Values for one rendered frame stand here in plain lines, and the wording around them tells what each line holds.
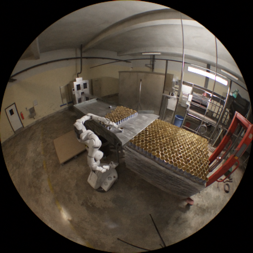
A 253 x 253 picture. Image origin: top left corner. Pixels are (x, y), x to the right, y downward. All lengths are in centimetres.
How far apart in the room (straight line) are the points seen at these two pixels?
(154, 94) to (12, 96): 872
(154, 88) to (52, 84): 653
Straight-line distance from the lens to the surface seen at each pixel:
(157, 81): 373
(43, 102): 721
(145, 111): 251
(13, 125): 815
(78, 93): 601
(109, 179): 187
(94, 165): 102
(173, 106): 395
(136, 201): 213
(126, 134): 164
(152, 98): 387
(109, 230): 217
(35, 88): 720
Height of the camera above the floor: 209
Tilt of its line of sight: 33 degrees down
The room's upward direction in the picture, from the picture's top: 2 degrees clockwise
